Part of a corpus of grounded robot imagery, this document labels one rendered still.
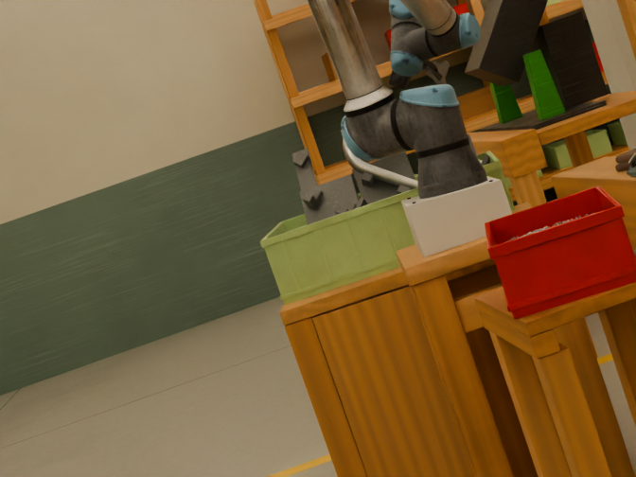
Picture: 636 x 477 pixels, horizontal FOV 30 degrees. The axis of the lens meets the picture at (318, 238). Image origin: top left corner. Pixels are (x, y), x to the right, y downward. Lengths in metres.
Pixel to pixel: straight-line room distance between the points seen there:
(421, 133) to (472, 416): 0.60
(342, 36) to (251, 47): 6.70
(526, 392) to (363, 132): 0.75
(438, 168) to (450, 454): 0.76
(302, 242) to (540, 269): 1.15
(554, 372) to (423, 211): 0.72
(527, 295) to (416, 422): 1.09
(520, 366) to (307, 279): 0.92
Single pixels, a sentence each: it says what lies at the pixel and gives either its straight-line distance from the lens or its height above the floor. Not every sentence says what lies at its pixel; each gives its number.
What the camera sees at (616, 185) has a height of 0.89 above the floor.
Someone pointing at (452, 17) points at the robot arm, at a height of 1.31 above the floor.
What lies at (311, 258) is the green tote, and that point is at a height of 0.88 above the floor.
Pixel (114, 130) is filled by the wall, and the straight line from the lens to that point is 9.29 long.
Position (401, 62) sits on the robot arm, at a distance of 2.78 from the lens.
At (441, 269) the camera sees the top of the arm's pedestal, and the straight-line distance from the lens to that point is 2.44.
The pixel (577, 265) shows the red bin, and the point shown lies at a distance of 1.87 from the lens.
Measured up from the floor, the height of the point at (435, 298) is 0.77.
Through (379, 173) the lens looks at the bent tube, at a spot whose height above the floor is 1.01.
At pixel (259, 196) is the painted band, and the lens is 9.24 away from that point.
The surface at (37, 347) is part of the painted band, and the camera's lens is 9.51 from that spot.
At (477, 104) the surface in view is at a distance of 8.87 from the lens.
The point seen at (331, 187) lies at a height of 1.01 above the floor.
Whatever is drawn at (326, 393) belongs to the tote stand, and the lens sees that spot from 2.89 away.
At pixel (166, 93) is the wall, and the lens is 9.26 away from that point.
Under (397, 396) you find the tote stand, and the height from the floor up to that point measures 0.51.
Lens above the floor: 1.19
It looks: 5 degrees down
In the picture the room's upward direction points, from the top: 19 degrees counter-clockwise
